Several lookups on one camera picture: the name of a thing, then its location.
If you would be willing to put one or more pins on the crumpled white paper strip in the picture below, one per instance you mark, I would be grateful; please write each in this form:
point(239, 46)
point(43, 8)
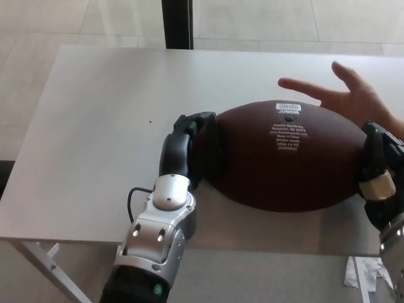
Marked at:
point(353, 274)

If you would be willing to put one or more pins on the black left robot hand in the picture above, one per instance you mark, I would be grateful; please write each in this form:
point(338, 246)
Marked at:
point(175, 154)

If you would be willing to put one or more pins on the bare person hand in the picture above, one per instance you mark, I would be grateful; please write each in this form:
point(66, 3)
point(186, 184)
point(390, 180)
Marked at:
point(363, 94)

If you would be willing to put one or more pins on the black vertical pillar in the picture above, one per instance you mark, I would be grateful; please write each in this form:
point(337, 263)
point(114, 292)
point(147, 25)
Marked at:
point(176, 23)

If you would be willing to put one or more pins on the brown junior football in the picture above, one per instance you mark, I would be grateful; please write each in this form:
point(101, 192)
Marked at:
point(268, 180)

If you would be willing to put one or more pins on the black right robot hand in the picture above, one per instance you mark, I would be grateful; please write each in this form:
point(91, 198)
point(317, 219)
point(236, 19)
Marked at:
point(377, 189)

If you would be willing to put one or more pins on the white straight table leg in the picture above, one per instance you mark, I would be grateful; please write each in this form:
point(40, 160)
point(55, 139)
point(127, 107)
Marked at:
point(360, 284)

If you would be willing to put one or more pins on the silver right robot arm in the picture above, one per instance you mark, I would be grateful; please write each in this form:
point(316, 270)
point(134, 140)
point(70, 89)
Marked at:
point(394, 259)

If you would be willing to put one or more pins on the white slanted table leg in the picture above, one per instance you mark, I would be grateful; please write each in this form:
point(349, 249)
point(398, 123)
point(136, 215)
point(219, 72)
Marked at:
point(44, 268)

